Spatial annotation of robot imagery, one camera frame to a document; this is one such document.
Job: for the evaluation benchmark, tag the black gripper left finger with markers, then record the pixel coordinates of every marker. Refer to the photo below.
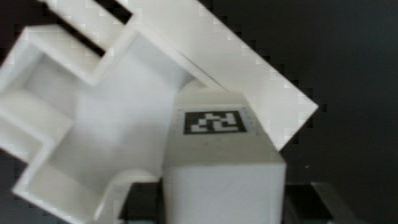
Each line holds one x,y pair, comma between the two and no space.
141,207

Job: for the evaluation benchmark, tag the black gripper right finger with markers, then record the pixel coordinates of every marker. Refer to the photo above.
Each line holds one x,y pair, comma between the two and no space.
313,205

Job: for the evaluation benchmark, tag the white tagged chair leg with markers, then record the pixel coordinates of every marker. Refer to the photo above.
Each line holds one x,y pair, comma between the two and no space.
225,169

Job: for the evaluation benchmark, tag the white chair seat part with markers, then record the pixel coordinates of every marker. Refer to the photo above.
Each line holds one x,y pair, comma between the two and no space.
90,83

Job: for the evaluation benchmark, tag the white fence frame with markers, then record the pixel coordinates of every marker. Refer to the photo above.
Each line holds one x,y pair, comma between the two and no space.
184,24

